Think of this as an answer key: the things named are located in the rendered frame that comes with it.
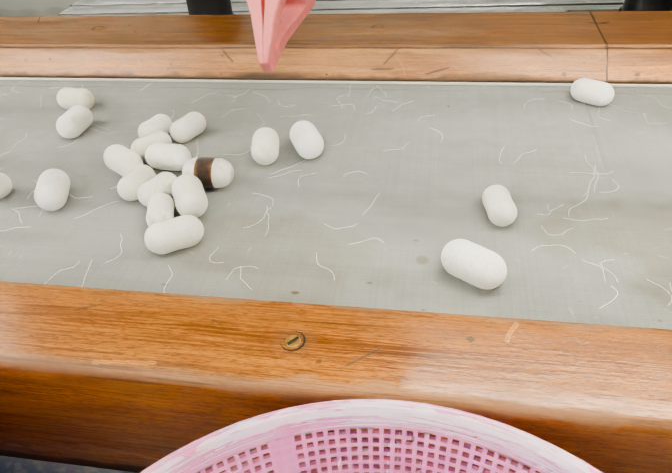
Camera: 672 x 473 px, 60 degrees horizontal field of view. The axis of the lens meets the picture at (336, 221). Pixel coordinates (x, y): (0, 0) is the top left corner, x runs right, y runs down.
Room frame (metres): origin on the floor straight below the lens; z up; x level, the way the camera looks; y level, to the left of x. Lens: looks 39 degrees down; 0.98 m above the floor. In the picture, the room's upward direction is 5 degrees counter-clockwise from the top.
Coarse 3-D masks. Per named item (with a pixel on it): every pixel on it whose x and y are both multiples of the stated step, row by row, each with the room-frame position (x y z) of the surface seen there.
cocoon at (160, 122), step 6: (162, 114) 0.44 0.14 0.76; (150, 120) 0.43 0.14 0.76; (156, 120) 0.43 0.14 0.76; (162, 120) 0.43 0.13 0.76; (168, 120) 0.43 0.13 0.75; (144, 126) 0.42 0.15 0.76; (150, 126) 0.42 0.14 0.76; (156, 126) 0.42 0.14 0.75; (162, 126) 0.43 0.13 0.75; (168, 126) 0.43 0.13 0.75; (138, 132) 0.42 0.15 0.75; (144, 132) 0.42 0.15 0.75; (150, 132) 0.42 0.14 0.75; (168, 132) 0.43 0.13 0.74
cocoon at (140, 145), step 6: (156, 132) 0.40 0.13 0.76; (162, 132) 0.41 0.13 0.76; (138, 138) 0.40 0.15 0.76; (144, 138) 0.40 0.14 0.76; (150, 138) 0.40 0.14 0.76; (156, 138) 0.40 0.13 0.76; (162, 138) 0.40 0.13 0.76; (168, 138) 0.40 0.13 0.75; (132, 144) 0.39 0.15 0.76; (138, 144) 0.39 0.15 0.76; (144, 144) 0.39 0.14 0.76; (150, 144) 0.39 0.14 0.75; (132, 150) 0.39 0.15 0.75; (138, 150) 0.39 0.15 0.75; (144, 150) 0.39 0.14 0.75; (144, 156) 0.39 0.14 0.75
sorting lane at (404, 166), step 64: (0, 128) 0.47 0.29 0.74; (128, 128) 0.45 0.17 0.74; (256, 128) 0.43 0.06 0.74; (320, 128) 0.42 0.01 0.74; (384, 128) 0.42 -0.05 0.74; (448, 128) 0.41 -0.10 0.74; (512, 128) 0.40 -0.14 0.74; (576, 128) 0.39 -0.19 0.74; (640, 128) 0.38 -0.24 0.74; (256, 192) 0.34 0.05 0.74; (320, 192) 0.33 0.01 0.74; (384, 192) 0.33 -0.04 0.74; (448, 192) 0.32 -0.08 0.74; (512, 192) 0.32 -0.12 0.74; (576, 192) 0.31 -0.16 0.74; (640, 192) 0.30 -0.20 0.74; (0, 256) 0.29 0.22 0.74; (64, 256) 0.29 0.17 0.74; (128, 256) 0.28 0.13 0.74; (192, 256) 0.28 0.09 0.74; (256, 256) 0.27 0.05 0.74; (320, 256) 0.27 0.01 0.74; (384, 256) 0.26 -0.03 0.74; (512, 256) 0.25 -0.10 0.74; (576, 256) 0.25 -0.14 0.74; (640, 256) 0.24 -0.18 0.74; (576, 320) 0.20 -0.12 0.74; (640, 320) 0.20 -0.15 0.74
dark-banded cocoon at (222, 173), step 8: (192, 160) 0.35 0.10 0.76; (216, 160) 0.35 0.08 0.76; (224, 160) 0.35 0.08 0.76; (184, 168) 0.35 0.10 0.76; (192, 168) 0.35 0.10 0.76; (216, 168) 0.35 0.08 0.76; (224, 168) 0.35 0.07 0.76; (232, 168) 0.35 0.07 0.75; (216, 176) 0.34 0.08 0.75; (224, 176) 0.34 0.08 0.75; (232, 176) 0.35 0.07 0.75; (216, 184) 0.34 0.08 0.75; (224, 184) 0.34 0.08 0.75
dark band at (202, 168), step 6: (198, 162) 0.35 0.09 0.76; (204, 162) 0.35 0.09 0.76; (210, 162) 0.35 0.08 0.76; (198, 168) 0.35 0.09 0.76; (204, 168) 0.35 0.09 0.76; (210, 168) 0.35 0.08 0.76; (198, 174) 0.34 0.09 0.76; (204, 174) 0.34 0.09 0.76; (210, 174) 0.34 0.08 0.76; (204, 180) 0.34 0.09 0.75; (210, 180) 0.34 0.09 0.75; (204, 186) 0.34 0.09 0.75; (210, 186) 0.34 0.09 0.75
